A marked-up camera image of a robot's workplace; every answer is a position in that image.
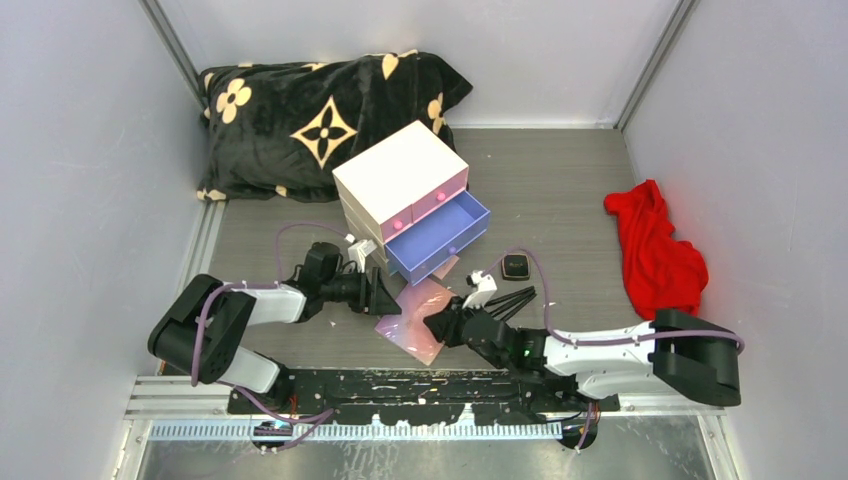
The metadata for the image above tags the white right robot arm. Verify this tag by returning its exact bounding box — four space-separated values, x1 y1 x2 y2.
423 307 744 411

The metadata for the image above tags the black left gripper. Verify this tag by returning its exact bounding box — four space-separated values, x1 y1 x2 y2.
321 265 401 316

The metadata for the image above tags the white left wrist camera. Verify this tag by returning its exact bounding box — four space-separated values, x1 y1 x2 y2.
345 233 377 273

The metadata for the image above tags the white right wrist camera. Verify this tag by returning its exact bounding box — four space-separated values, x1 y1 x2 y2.
462 270 497 309

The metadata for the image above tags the black thin makeup brush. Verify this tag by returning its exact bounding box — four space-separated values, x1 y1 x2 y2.
497 286 535 301

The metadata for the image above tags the black floral plush blanket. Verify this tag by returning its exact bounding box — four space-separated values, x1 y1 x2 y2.
196 50 473 203

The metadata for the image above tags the black fan makeup brush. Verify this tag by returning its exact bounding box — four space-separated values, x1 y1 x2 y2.
484 286 536 322

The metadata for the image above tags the black square compact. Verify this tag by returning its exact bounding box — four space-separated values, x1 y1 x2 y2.
500 253 531 281

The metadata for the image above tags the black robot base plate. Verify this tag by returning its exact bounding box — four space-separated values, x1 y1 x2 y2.
262 368 589 426

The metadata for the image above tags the small pink card packet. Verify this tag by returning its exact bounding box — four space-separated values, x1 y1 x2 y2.
430 255 459 281

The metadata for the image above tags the blue drawer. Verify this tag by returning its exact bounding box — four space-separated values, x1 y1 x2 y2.
385 191 491 285

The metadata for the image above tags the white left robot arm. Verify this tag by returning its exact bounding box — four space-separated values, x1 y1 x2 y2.
147 240 402 413

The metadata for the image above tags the black long makeup brush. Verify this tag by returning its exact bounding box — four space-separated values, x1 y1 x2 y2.
492 292 536 322

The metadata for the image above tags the red cloth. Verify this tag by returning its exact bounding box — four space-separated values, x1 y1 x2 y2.
603 179 709 321

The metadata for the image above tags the white pink drawer organizer box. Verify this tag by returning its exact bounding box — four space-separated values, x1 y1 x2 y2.
333 121 472 274

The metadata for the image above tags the holographic eyeshadow palette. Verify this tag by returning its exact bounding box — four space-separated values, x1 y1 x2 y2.
375 279 454 366

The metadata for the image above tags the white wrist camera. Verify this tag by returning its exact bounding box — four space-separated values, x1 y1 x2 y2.
462 270 497 309
345 233 377 273

